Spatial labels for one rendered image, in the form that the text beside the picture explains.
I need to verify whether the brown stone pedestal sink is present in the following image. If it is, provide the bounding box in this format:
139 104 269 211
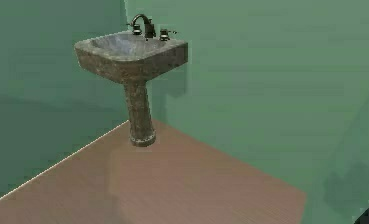
73 30 189 148

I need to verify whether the dark faucet handle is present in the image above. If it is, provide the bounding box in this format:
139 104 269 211
126 22 143 36
158 28 178 42

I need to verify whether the dark curved sink faucet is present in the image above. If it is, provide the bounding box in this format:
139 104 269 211
130 13 157 40

